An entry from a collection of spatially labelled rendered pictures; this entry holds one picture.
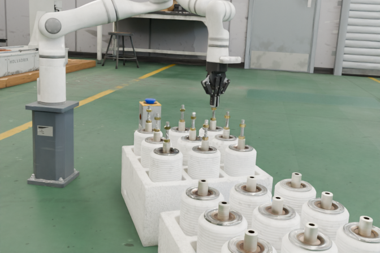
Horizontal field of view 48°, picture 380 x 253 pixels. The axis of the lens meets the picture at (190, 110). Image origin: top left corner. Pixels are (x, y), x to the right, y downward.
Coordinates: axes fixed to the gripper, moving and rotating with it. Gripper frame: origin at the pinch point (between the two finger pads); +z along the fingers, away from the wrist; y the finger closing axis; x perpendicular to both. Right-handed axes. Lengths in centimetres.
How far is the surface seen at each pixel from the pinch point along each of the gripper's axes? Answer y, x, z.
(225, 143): 8.4, 14.0, 10.7
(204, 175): 23.4, 20.4, 16.4
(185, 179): 28.3, 17.6, 17.4
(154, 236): 39, 17, 32
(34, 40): -82, -351, 2
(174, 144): 15.2, -3.1, 14.4
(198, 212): 48, 43, 12
